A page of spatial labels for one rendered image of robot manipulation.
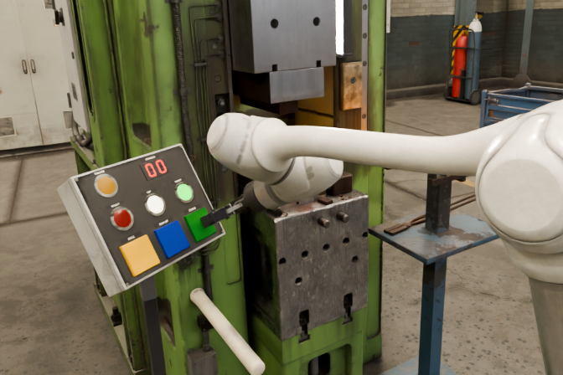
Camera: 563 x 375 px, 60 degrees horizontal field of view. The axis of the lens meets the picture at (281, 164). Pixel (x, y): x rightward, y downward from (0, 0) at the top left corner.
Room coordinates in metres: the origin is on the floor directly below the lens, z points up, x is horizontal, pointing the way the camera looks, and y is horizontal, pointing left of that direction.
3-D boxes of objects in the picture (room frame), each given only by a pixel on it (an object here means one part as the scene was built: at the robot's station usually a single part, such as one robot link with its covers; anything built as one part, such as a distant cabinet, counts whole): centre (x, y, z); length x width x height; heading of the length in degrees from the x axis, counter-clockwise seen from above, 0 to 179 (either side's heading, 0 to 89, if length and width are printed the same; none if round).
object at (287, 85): (1.72, 0.04, 1.32); 0.42 x 0.20 x 0.10; 30
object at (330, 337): (1.75, 0.00, 0.23); 0.55 x 0.37 x 0.47; 30
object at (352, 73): (1.81, -0.27, 1.27); 0.09 x 0.02 x 0.17; 120
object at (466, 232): (1.64, -0.56, 0.75); 0.40 x 0.30 x 0.02; 119
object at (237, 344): (1.29, 0.19, 0.62); 0.44 x 0.05 x 0.05; 30
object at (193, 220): (1.19, 0.22, 1.01); 0.07 x 0.05 x 0.07; 145
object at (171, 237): (1.11, 0.28, 1.01); 0.07 x 0.05 x 0.07; 145
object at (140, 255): (1.03, 0.34, 1.01); 0.07 x 0.05 x 0.07; 145
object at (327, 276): (1.75, 0.00, 0.69); 0.56 x 0.38 x 0.45; 30
